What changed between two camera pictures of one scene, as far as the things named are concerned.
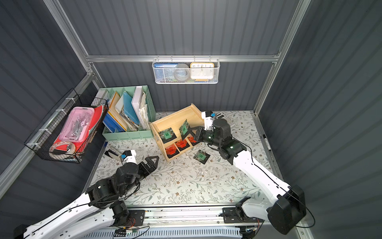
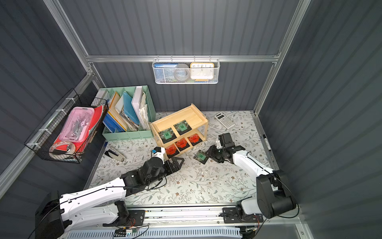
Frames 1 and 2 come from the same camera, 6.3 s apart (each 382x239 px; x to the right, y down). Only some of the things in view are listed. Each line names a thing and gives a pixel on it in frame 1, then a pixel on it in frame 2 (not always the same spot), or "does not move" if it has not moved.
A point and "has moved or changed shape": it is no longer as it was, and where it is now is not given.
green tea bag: (167, 135) does not move
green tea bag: (184, 129) has moved or changed shape
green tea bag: (201, 156) does not move
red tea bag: (171, 151) does not move
